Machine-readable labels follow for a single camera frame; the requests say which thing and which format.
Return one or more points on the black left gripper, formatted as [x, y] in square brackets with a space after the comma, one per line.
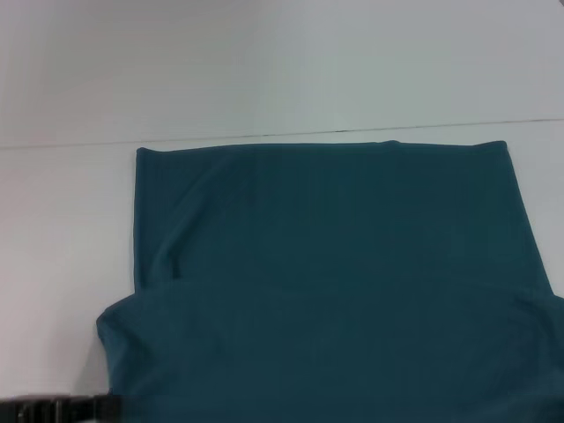
[26, 412]

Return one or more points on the teal FREE print t-shirt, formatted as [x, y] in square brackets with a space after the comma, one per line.
[330, 286]

